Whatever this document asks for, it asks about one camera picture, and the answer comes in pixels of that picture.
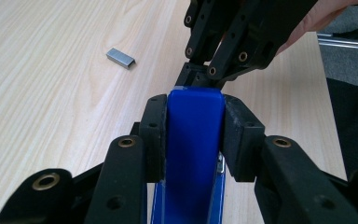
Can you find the blue stapler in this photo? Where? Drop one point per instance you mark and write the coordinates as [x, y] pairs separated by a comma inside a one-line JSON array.
[[194, 149]]

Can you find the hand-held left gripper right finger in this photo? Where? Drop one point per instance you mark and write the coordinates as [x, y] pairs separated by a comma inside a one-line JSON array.
[[292, 180]]

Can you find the aluminium floor rail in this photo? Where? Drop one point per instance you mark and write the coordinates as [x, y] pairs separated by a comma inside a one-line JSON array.
[[348, 42]]

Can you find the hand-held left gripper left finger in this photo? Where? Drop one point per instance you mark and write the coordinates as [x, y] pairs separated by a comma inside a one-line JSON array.
[[121, 174]]

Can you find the strip of metal staples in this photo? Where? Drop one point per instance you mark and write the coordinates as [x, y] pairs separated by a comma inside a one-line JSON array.
[[120, 58]]

